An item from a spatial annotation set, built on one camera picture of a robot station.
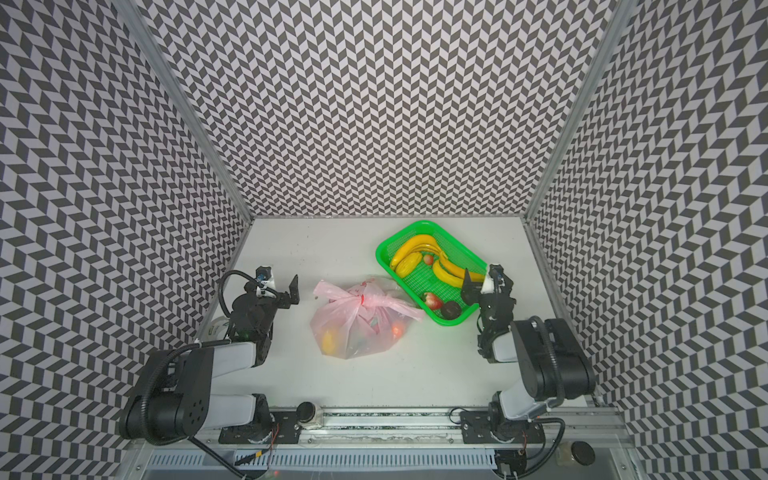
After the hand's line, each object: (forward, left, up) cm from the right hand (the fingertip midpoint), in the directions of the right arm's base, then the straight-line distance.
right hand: (481, 275), depth 90 cm
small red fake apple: (+11, +15, -6) cm, 20 cm away
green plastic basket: (0, +16, -8) cm, 18 cm away
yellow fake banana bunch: (+9, +22, -3) cm, 24 cm away
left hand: (0, +60, +2) cm, 60 cm away
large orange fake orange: (-15, +26, -5) cm, 31 cm away
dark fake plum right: (-8, +9, -6) cm, 14 cm away
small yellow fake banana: (+4, +7, -9) cm, 12 cm away
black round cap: (-44, -13, -1) cm, 46 cm away
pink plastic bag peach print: (-14, +32, +3) cm, 35 cm away
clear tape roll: (-12, +79, -5) cm, 80 cm away
